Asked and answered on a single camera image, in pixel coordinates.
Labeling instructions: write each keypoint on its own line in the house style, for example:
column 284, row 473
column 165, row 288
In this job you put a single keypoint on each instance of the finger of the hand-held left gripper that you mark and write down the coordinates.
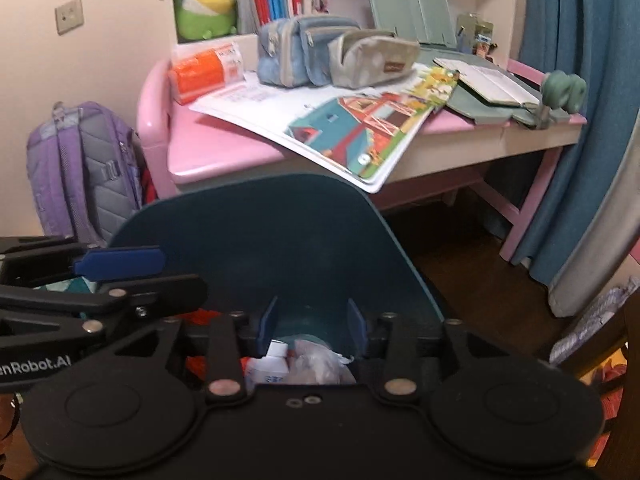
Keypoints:
column 160, row 292
column 125, row 261

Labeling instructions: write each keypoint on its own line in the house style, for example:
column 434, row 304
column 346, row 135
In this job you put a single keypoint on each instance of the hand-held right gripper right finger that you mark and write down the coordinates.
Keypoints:
column 357, row 327

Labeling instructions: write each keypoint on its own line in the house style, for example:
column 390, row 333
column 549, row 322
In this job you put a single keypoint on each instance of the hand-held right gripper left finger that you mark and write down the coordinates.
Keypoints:
column 270, row 325

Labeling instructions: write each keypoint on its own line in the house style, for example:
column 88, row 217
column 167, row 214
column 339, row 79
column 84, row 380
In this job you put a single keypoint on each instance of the white tube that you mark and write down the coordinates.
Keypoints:
column 267, row 367

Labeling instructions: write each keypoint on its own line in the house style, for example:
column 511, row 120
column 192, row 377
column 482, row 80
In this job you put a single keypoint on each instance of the clear plastic bag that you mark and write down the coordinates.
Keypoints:
column 315, row 365

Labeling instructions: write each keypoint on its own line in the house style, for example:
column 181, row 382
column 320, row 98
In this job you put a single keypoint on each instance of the teal trash bin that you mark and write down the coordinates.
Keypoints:
column 260, row 240

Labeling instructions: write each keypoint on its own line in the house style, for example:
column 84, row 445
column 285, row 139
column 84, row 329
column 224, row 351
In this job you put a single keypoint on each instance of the purple backpack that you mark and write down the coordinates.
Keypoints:
column 65, row 170

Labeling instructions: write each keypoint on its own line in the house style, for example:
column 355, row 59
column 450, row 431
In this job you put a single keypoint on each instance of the pink desk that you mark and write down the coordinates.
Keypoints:
column 225, row 145

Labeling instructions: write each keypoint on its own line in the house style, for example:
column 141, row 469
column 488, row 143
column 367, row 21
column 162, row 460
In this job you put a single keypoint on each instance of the large picture board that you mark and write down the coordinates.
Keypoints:
column 350, row 130

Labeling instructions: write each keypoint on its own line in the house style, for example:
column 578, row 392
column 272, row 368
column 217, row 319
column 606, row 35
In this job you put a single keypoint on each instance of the orange packet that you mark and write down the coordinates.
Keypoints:
column 197, row 72

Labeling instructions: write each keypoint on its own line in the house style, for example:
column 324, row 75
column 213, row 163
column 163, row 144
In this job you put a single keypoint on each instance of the checked cloth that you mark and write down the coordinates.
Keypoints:
column 595, row 320

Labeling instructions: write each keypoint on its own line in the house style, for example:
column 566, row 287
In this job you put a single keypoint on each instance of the grey curtain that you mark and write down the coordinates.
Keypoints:
column 590, row 260

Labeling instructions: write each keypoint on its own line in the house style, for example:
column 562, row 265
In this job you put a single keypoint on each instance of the yellow picture book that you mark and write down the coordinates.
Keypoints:
column 435, row 85

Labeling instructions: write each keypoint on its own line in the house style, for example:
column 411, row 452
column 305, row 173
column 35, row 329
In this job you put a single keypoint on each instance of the yellow green plush toy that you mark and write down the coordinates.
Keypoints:
column 205, row 15

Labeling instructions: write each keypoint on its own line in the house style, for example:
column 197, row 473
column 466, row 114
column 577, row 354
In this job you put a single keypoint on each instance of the blue pencil case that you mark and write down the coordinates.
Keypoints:
column 295, row 55

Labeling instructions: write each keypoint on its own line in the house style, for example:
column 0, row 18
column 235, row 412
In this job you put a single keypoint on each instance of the grey pencil case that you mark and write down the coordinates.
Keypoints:
column 370, row 57

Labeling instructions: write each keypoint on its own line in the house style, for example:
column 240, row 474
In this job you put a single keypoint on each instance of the green open notebook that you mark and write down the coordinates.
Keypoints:
column 492, row 85

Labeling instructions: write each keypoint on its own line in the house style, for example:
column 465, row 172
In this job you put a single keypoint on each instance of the wooden chair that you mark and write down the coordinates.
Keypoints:
column 625, row 435

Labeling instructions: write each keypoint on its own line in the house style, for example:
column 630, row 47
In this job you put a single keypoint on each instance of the small desk organizer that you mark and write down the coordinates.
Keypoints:
column 475, row 35

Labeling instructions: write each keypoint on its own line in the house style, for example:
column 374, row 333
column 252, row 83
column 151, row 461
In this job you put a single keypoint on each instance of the green book stand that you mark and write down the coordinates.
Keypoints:
column 395, row 5

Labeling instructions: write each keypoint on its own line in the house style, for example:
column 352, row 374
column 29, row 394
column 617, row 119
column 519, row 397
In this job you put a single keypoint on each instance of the blue curtain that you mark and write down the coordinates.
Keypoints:
column 565, row 25

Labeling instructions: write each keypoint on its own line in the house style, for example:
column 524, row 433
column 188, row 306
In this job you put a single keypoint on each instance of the wall switch plate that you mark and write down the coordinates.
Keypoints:
column 69, row 16

